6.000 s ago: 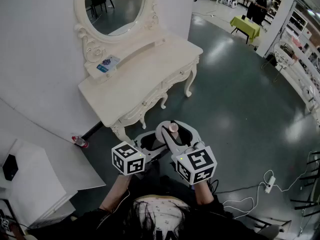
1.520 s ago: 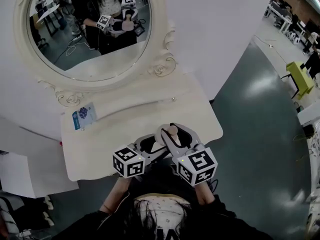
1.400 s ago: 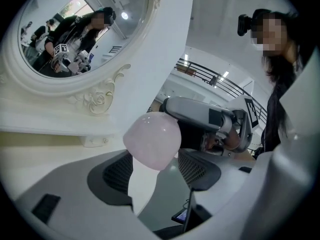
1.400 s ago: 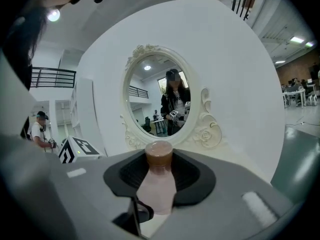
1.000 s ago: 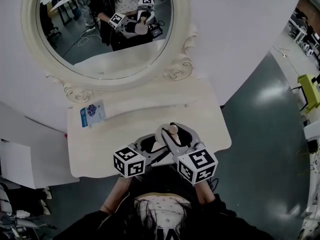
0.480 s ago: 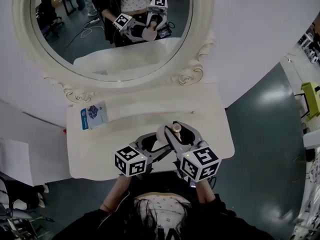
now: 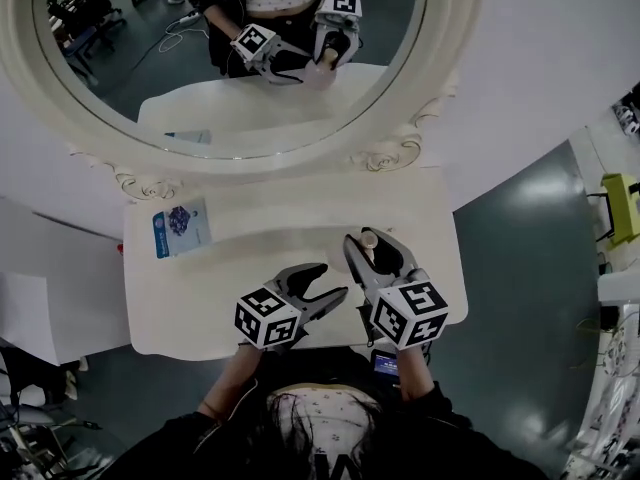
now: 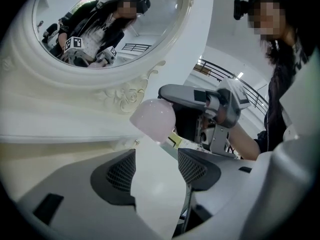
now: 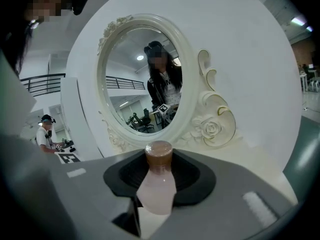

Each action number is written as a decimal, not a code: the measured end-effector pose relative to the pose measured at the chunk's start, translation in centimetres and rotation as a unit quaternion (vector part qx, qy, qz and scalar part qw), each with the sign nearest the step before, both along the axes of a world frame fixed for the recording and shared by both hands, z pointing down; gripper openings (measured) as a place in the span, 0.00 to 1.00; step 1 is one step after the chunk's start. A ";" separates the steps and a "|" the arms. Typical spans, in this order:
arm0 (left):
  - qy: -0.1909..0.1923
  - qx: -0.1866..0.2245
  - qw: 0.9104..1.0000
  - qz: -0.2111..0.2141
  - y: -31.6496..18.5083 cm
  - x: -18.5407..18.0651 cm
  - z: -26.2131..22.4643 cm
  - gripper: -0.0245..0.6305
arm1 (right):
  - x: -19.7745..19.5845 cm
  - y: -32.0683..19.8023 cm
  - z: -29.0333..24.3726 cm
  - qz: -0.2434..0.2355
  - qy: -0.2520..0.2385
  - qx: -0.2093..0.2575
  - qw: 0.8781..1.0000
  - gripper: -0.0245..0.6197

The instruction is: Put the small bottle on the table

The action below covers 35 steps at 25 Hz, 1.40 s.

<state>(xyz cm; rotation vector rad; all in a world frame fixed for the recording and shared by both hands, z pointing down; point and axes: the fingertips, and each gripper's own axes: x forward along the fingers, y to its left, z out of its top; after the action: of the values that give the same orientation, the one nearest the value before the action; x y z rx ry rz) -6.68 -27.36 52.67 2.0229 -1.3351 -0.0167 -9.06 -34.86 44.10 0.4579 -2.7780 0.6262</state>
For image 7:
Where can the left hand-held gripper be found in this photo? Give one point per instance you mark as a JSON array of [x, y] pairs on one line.
[[265, 318]]

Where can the black device with lit screen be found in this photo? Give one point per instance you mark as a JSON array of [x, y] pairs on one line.
[[385, 365]]

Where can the small pink cosmetic bottle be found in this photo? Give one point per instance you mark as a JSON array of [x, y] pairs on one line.
[[370, 240]]

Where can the cream white dressing table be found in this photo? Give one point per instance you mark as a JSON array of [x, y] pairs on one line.
[[200, 308]]

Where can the oval cream framed mirror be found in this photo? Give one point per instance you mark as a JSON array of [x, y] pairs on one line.
[[150, 83]]

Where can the person's white patterned shirt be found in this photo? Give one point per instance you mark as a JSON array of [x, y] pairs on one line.
[[335, 408]]

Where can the person in dark clothes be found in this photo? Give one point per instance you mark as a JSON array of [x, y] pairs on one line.
[[165, 448]]

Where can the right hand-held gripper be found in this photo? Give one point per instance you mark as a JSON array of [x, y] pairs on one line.
[[410, 313]]

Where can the white display shelf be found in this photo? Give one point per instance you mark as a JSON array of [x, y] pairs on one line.
[[617, 288]]

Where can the person's right forearm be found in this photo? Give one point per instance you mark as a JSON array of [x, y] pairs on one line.
[[415, 378]]

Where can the person's left forearm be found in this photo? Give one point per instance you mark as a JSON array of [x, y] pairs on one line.
[[230, 383]]

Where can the table with green cloth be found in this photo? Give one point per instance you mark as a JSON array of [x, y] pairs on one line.
[[622, 203]]

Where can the white cabinet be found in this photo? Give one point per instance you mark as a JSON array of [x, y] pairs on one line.
[[50, 318]]

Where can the blue white flat packet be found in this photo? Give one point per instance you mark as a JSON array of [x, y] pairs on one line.
[[180, 228]]

